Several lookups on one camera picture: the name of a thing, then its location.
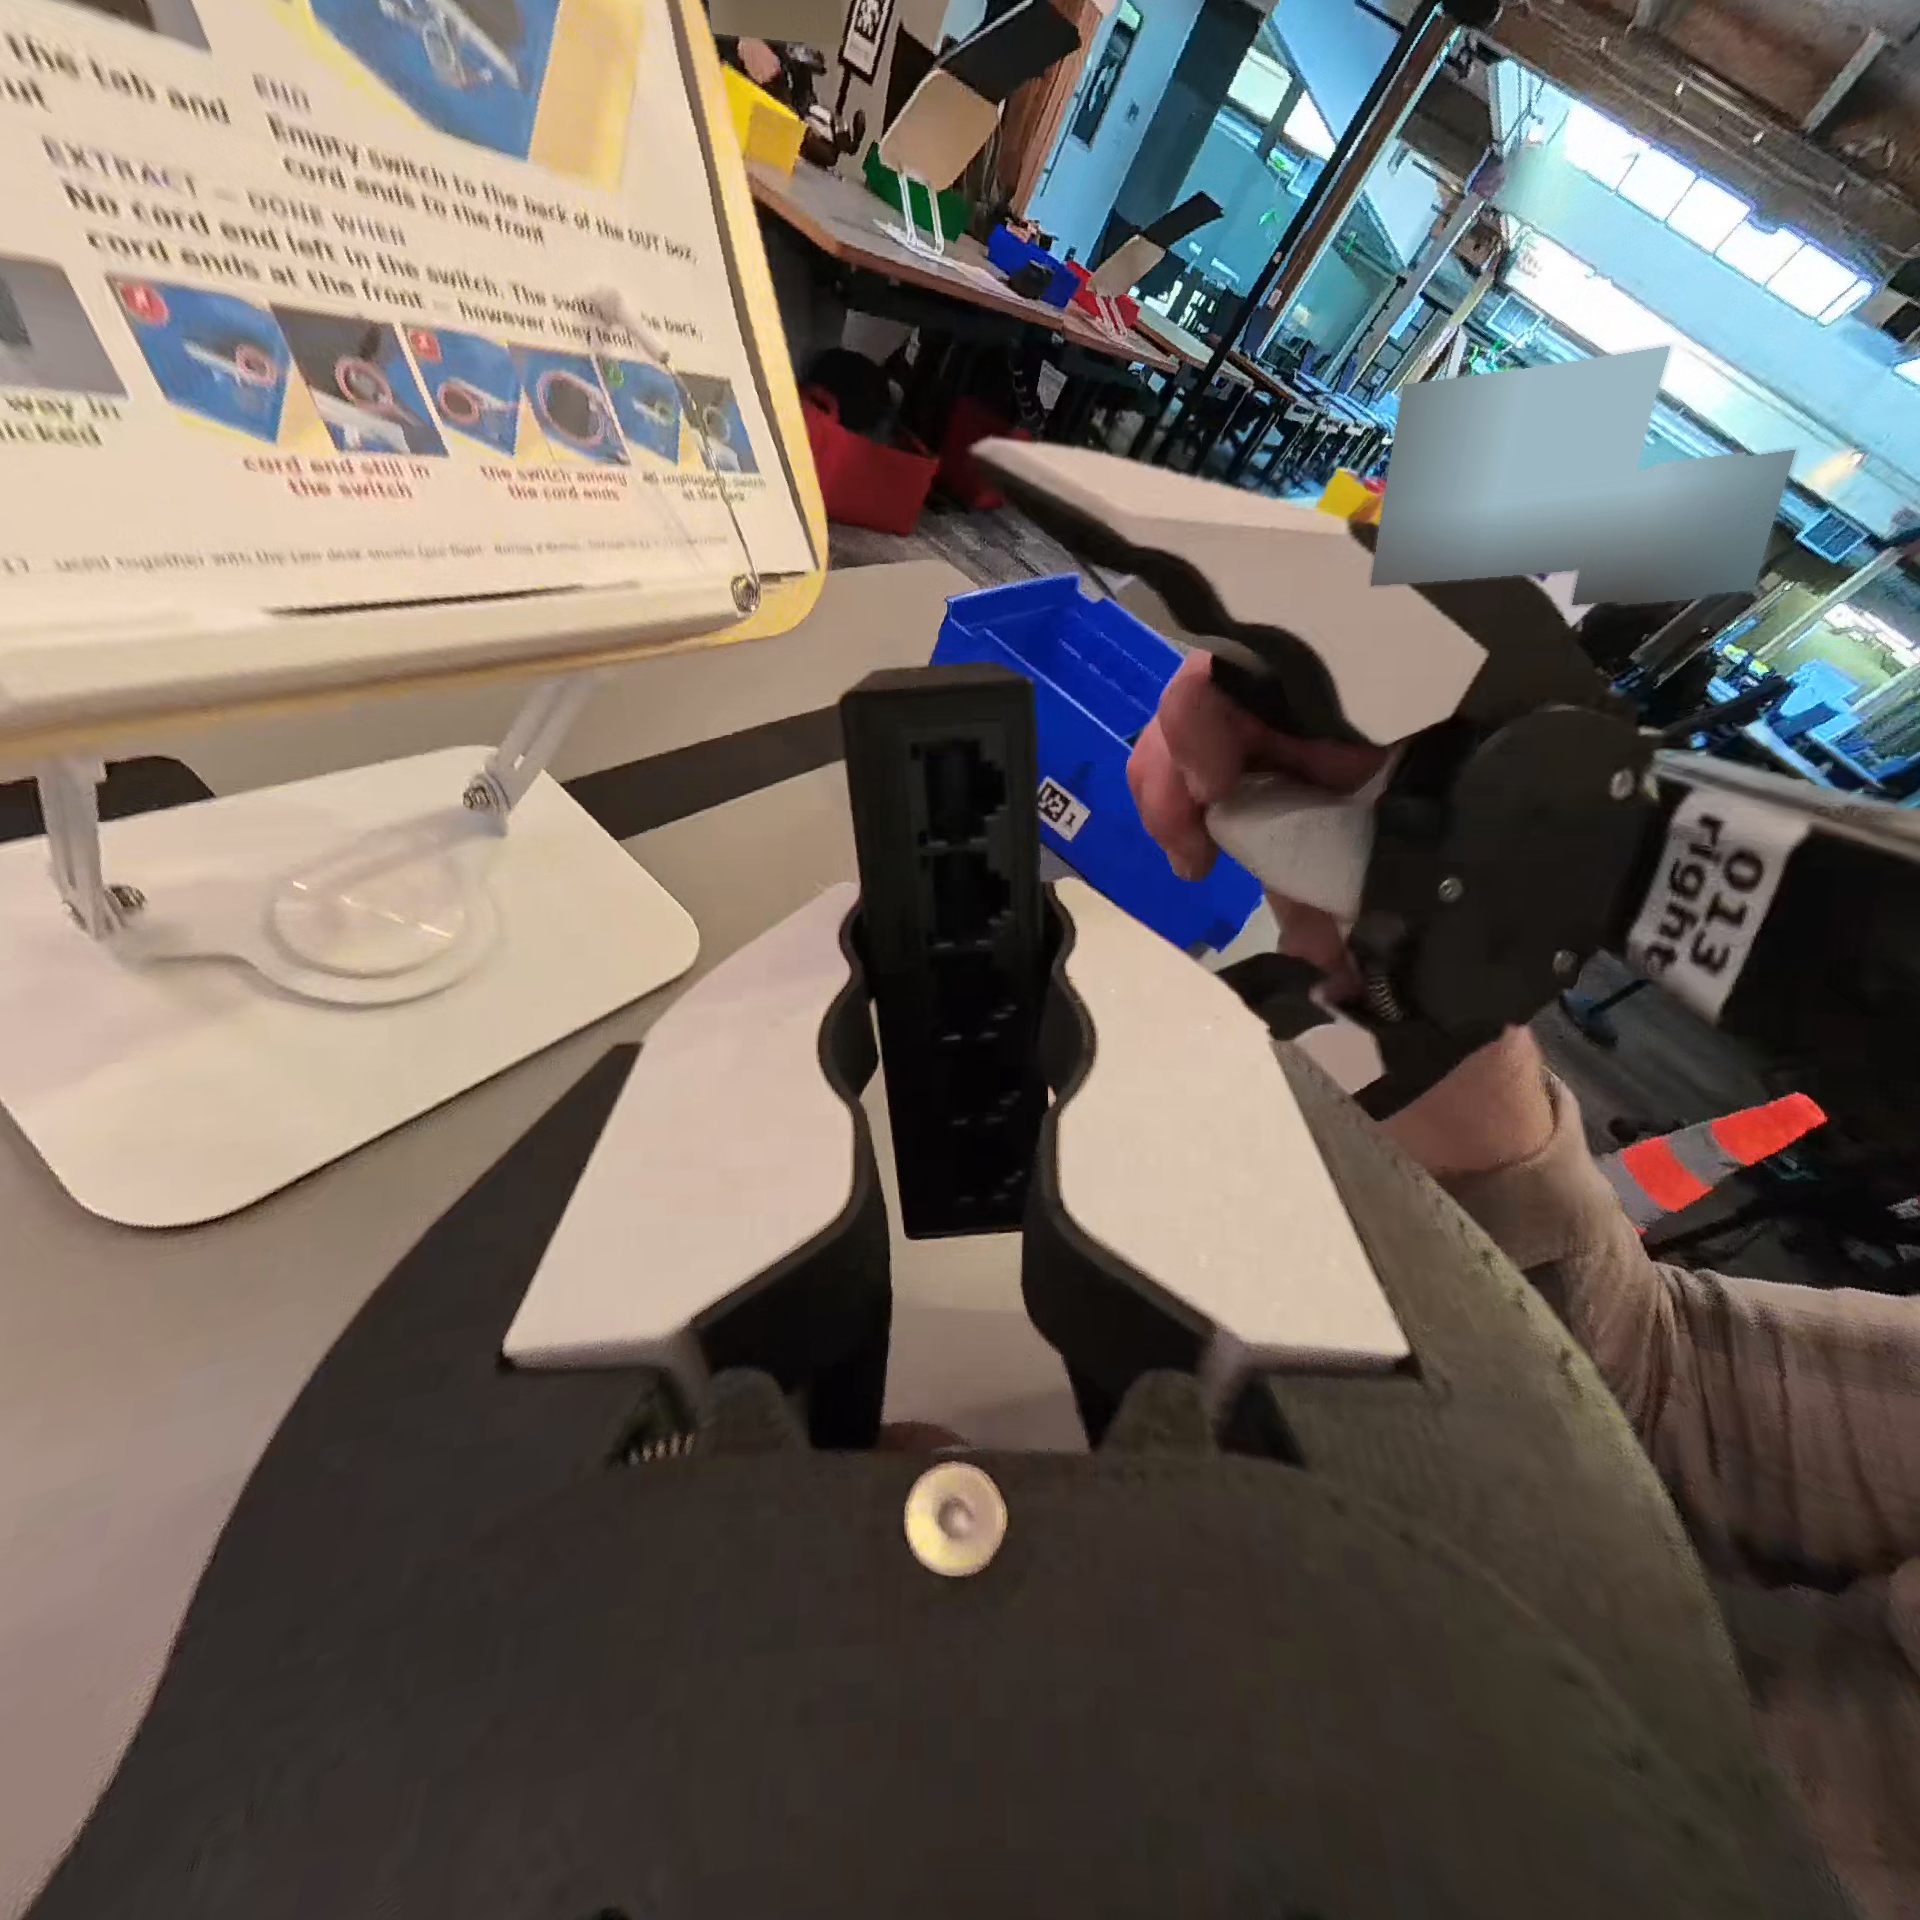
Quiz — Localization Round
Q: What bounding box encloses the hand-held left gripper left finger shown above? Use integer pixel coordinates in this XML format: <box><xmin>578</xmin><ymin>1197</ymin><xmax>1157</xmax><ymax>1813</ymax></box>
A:
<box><xmin>503</xmin><ymin>883</ymin><xmax>898</xmax><ymax>1451</ymax></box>

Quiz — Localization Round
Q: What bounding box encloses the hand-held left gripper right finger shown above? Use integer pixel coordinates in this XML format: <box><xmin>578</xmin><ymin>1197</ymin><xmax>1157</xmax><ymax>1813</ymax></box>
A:
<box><xmin>1019</xmin><ymin>876</ymin><xmax>1421</xmax><ymax>1451</ymax></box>

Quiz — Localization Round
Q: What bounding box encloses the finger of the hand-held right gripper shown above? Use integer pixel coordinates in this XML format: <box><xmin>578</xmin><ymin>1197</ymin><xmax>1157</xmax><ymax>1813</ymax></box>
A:
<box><xmin>969</xmin><ymin>436</ymin><xmax>1494</xmax><ymax>749</ymax></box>

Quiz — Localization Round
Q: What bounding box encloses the blue plastic bin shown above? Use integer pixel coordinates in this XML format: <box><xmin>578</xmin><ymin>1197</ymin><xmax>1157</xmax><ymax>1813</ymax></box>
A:
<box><xmin>929</xmin><ymin>572</ymin><xmax>1266</xmax><ymax>954</ymax></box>

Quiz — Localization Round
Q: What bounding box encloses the black network switch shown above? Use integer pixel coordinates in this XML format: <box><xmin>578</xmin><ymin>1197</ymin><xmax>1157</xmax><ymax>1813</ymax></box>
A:
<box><xmin>841</xmin><ymin>664</ymin><xmax>1046</xmax><ymax>1239</ymax></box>

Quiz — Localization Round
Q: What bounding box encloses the person's right hand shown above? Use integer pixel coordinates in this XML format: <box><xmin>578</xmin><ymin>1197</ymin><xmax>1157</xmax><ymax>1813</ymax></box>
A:
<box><xmin>1127</xmin><ymin>654</ymin><xmax>1398</xmax><ymax>999</ymax></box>

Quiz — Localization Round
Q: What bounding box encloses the red bag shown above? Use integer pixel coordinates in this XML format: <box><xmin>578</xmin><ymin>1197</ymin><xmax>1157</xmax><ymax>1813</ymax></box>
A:
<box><xmin>939</xmin><ymin>395</ymin><xmax>1038</xmax><ymax>510</ymax></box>
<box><xmin>798</xmin><ymin>387</ymin><xmax>943</xmax><ymax>538</ymax></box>

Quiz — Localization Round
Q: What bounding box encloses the black floor pole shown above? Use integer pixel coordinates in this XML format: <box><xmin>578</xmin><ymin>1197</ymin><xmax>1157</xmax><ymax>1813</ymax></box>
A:
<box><xmin>1242</xmin><ymin>0</ymin><xmax>1465</xmax><ymax>363</ymax></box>

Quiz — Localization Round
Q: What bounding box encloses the small blue bin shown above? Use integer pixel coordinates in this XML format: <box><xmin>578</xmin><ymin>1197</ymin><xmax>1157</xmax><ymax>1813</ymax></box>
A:
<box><xmin>985</xmin><ymin>220</ymin><xmax>1081</xmax><ymax>310</ymax></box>

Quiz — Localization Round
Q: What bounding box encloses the white mounting plate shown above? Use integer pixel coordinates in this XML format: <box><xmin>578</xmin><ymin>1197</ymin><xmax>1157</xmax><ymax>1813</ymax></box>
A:
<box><xmin>0</xmin><ymin>745</ymin><xmax>702</xmax><ymax>1229</ymax></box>

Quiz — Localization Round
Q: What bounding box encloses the small green bin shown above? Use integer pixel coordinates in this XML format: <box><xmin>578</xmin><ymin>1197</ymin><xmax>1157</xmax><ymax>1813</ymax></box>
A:
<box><xmin>863</xmin><ymin>142</ymin><xmax>969</xmax><ymax>241</ymax></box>

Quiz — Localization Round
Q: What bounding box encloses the wooden work table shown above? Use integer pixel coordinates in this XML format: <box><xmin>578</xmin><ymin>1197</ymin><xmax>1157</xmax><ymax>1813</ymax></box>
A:
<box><xmin>745</xmin><ymin>157</ymin><xmax>1189</xmax><ymax>376</ymax></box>

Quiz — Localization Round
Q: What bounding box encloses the wooden instruction board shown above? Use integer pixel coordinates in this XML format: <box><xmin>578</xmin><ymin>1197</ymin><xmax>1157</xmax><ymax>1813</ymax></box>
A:
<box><xmin>0</xmin><ymin>0</ymin><xmax>830</xmax><ymax>758</ymax></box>

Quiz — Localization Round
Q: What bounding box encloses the small yellow bin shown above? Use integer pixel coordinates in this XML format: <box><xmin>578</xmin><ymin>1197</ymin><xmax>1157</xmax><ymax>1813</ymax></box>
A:
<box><xmin>720</xmin><ymin>62</ymin><xmax>810</xmax><ymax>174</ymax></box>

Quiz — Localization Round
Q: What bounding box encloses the laminated instruction sheet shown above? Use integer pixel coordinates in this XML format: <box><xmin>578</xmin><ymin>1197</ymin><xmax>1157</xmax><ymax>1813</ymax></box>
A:
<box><xmin>0</xmin><ymin>0</ymin><xmax>819</xmax><ymax>633</ymax></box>

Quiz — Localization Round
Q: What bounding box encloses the white tether strap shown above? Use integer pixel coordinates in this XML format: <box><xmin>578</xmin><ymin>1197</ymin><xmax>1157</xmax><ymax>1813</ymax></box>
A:
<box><xmin>465</xmin><ymin>674</ymin><xmax>596</xmax><ymax>819</ymax></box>
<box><xmin>38</xmin><ymin>756</ymin><xmax>145</xmax><ymax>940</ymax></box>

